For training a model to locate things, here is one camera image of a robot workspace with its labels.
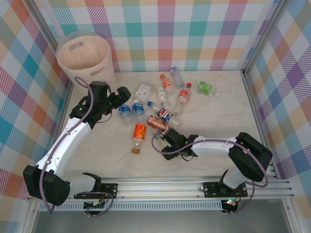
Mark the orange NFC juice bottle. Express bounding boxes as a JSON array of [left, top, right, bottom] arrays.
[[131, 123, 148, 155]]

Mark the right control board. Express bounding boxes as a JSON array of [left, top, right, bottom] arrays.
[[223, 198, 238, 212]]

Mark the right aluminium frame post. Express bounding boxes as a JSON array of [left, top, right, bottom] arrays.
[[242, 0, 291, 73]]

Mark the black mount plate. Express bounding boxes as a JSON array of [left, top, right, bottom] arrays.
[[203, 181, 249, 199], [73, 183, 119, 200]]

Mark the right black mount plate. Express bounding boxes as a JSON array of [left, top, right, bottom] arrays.
[[203, 181, 249, 199]]

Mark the white slotted cable tray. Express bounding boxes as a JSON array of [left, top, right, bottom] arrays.
[[38, 200, 224, 212]]

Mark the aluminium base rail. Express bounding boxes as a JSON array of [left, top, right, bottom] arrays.
[[27, 177, 294, 201]]

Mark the blue label water bottle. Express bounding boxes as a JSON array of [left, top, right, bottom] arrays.
[[118, 103, 133, 124], [132, 99, 145, 122]]

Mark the beige plastic bin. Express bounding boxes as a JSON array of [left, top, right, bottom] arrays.
[[56, 33, 117, 98]]

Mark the clear bottle purple cap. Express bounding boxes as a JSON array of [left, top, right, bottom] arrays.
[[169, 66, 185, 88]]

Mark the left control board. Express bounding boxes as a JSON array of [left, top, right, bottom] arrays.
[[83, 199, 107, 210]]

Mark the left black mount plate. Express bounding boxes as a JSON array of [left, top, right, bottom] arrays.
[[73, 183, 119, 200]]

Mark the green label plastic bottle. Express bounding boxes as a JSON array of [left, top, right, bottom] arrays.
[[196, 80, 221, 97]]

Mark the control board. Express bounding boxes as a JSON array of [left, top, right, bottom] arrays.
[[83, 199, 107, 210], [223, 198, 238, 212]]

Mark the clear bottle green label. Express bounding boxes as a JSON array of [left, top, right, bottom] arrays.
[[156, 84, 172, 110]]

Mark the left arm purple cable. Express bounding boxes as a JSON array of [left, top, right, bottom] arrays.
[[38, 76, 114, 217]]

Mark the red label cola bottle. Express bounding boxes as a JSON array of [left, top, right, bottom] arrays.
[[173, 83, 192, 115]]

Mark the right aluminium floor rail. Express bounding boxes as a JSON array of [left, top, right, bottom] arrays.
[[242, 69, 280, 180]]

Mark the orange soda bottle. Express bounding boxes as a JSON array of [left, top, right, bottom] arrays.
[[159, 74, 176, 94]]

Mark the clear bottle blue cap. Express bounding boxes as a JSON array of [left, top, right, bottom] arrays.
[[147, 100, 171, 114]]

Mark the clear bottle white label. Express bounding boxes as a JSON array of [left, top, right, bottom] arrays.
[[135, 83, 158, 99]]

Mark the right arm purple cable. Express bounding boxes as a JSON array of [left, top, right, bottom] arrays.
[[152, 134, 270, 216]]

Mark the Pepsi label plastic bottle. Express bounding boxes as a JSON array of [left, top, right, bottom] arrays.
[[156, 108, 183, 128]]

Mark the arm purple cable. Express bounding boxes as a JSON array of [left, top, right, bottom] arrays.
[[152, 134, 270, 216], [38, 76, 114, 217]]

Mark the brown label drink bottle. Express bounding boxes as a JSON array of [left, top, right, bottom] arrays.
[[147, 115, 170, 132]]

